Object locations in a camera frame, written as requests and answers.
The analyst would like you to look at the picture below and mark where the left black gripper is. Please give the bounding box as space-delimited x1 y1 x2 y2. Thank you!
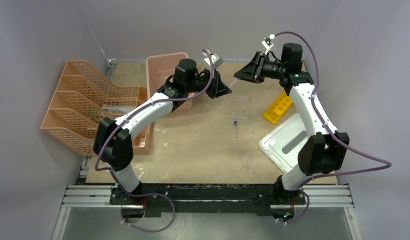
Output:
186 67 231 100

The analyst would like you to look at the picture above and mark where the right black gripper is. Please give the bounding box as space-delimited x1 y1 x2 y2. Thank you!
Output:
235 52 287 85

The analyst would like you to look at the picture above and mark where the white plastic tray lid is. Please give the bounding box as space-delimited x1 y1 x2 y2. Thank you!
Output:
259 113 307 173

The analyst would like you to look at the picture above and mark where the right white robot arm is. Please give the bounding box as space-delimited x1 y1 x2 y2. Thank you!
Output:
233 43 349 204

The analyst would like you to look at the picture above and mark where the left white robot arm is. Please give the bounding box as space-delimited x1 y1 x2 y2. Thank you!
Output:
93 55 231 205

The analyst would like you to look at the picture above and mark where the clear plastic tube rack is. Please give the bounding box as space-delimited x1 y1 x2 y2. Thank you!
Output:
232 95 249 122

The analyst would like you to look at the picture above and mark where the yellow test tube rack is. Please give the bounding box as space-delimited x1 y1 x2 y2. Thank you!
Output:
262 92 293 125

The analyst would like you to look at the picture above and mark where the pink plastic bin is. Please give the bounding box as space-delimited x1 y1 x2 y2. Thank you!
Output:
145 52 188 98

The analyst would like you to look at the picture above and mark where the orange mesh file rack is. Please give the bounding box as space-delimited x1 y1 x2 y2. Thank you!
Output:
41 60 147 156

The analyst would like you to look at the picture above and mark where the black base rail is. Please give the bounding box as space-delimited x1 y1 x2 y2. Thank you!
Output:
60 182 354 220

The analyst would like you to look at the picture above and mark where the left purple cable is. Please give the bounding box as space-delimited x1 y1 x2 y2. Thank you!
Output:
94 48 215 233

